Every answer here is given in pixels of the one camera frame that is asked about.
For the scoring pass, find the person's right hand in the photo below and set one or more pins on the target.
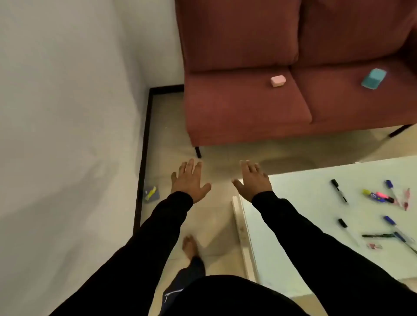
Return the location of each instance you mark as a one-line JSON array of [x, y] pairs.
[[255, 182]]

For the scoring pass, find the person's left hand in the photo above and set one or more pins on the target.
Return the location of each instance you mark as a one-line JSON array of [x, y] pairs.
[[189, 182]]

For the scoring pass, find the blue-grey square box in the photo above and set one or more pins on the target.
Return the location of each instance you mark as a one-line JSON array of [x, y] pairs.
[[153, 197]]

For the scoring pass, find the small pink lidded box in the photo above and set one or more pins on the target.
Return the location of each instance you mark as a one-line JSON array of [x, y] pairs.
[[278, 81]]

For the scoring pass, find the yellow-capped blue glue stick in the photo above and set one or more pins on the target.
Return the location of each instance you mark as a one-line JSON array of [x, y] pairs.
[[371, 195]]

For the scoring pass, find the pink highlighter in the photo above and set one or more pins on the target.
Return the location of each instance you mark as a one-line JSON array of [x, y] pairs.
[[384, 197]]

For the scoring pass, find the green pen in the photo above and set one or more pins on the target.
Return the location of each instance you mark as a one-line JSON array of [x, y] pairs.
[[378, 235]]

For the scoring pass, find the blue-capped white marker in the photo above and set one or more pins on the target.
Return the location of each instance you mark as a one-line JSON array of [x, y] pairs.
[[389, 220], [389, 185]]

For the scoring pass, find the white eraser pink sleeve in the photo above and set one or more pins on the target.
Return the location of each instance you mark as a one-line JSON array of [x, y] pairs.
[[374, 246]]

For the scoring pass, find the pink pen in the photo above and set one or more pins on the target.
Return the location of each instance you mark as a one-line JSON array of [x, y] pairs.
[[406, 198]]

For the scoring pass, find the blue-capped thin grey pen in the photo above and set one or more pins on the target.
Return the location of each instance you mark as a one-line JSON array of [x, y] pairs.
[[400, 237]]

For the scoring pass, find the teal box with white lid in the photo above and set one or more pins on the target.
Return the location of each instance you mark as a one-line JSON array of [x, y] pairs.
[[373, 78]]

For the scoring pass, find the person's left forearm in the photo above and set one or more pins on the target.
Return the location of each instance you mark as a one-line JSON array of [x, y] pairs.
[[137, 260]]

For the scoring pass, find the person's right forearm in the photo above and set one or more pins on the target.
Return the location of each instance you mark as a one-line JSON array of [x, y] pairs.
[[325, 257]]

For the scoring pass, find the person's left leg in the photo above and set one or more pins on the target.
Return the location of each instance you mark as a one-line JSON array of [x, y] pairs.
[[189, 273]]

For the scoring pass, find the person's black torso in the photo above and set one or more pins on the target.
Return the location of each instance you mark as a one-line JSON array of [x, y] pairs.
[[234, 298]]

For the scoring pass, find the white table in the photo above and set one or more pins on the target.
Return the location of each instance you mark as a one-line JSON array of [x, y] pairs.
[[293, 228]]

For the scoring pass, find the red fabric sofa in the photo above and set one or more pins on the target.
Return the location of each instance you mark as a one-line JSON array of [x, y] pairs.
[[247, 107]]

